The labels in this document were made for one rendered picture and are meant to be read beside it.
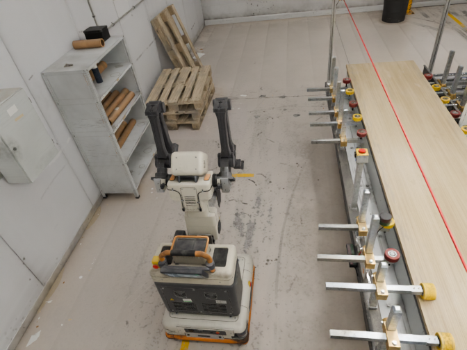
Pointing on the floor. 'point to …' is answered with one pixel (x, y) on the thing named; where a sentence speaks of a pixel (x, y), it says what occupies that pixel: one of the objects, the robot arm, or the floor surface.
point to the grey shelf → (85, 120)
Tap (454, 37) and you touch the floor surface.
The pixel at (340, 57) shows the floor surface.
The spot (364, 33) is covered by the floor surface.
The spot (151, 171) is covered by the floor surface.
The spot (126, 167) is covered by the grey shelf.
